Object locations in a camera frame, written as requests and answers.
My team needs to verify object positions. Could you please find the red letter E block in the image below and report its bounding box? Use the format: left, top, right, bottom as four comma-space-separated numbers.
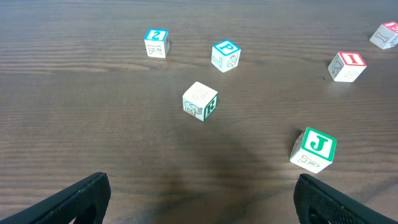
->
369, 21, 397, 50

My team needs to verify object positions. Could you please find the red letter I block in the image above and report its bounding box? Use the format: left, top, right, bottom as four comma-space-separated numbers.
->
328, 51, 367, 83

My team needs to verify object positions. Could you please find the green letter J block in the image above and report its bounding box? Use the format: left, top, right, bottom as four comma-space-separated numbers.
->
289, 127, 337, 174

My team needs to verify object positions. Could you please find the blue number 2 block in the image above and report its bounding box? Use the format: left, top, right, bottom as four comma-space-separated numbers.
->
144, 29, 170, 58

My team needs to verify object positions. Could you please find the blue letter P block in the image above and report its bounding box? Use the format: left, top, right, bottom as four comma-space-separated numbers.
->
211, 40, 241, 73

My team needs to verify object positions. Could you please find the green letter R block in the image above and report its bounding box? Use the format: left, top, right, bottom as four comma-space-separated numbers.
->
182, 82, 218, 122

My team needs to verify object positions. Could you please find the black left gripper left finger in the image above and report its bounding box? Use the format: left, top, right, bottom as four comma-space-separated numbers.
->
1, 172, 111, 224

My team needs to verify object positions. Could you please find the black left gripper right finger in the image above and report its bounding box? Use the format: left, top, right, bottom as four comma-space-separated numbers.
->
294, 174, 397, 224

